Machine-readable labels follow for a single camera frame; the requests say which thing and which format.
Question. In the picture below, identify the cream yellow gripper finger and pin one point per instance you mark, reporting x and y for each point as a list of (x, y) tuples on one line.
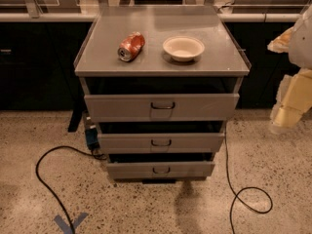
[(293, 100)]

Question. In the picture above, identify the grey drawer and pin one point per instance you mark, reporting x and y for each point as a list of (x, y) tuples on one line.
[(159, 143), (160, 170), (161, 107)]

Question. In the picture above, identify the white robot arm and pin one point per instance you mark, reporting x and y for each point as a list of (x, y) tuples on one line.
[(296, 41)]

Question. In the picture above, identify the grey drawer cabinet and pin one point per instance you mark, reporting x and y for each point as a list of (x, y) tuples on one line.
[(219, 70)]

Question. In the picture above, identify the grey top drawer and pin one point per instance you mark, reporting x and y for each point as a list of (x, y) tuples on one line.
[(161, 107)]

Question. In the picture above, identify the grey bottom drawer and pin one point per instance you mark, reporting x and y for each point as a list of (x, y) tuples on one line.
[(160, 170)]

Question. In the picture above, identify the white paper bowl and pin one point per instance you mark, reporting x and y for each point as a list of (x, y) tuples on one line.
[(183, 48)]

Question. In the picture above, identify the crushed red soda can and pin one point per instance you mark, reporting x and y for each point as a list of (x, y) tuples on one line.
[(131, 46)]

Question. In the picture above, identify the blue power adapter box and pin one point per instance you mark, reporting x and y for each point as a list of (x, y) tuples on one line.
[(91, 135)]

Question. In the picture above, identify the dark counter with white rail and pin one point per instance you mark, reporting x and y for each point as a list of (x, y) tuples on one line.
[(38, 59)]

